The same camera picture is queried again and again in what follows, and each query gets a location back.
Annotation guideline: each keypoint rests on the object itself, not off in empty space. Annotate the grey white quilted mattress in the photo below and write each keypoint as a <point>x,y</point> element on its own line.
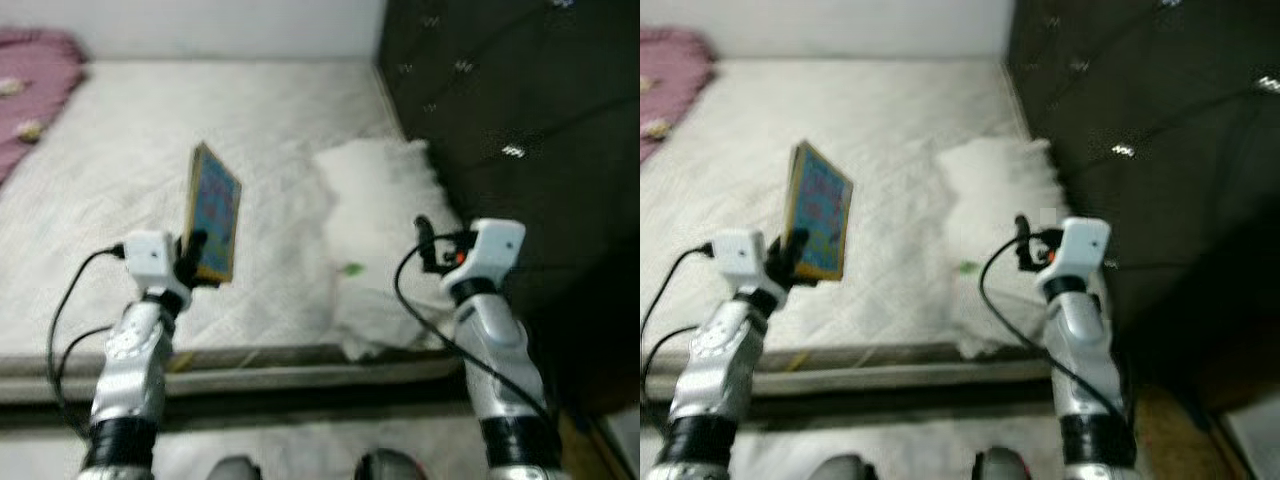
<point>800,110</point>
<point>150,130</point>

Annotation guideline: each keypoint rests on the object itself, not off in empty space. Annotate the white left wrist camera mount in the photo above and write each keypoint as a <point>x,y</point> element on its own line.
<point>740,258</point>
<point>152,255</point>

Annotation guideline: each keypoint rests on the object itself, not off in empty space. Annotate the dark tufted headboard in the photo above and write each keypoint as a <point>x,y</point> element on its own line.
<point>1150,100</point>
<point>520,100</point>

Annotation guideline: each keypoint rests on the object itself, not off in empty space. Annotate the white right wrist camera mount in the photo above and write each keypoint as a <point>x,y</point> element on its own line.
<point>1085,250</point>
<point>495,250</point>

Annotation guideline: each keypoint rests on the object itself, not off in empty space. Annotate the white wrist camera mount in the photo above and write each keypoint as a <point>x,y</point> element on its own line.
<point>152,255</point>
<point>495,250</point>
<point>1085,250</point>
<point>740,258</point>

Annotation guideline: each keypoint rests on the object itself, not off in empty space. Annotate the grey right robot leg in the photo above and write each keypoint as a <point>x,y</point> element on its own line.
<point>1003,466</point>
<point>390,468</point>

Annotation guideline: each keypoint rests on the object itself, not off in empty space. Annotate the grey left robot leg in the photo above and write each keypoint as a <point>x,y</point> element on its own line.
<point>850,470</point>
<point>232,470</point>

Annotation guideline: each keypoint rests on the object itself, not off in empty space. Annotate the grey robot leg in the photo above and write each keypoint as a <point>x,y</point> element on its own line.
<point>1003,466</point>
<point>232,470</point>
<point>850,470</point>
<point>390,468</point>

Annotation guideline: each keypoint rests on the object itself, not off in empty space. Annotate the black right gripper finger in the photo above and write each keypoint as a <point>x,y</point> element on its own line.
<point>425,240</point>
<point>1024,240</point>

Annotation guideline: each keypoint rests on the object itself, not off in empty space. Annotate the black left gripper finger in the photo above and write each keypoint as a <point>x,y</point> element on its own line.
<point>797,248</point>
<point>195,250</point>

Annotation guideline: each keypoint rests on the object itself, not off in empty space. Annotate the mauve quilt with cartoon prints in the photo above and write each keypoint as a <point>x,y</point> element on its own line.
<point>35,90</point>
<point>670,80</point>

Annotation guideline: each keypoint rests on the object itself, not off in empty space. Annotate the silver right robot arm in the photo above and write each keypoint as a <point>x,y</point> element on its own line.
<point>500,360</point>
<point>1085,360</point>

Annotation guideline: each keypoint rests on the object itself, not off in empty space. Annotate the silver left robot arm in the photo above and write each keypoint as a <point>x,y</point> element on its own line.
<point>715,370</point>
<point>130,370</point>

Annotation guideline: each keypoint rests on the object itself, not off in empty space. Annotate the colourful yellow edged book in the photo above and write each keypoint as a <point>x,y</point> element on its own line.
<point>825,215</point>
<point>215,215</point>

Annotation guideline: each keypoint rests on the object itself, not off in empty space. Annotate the beige pillow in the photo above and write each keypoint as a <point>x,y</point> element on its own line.
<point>380,230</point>
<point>1000,220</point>

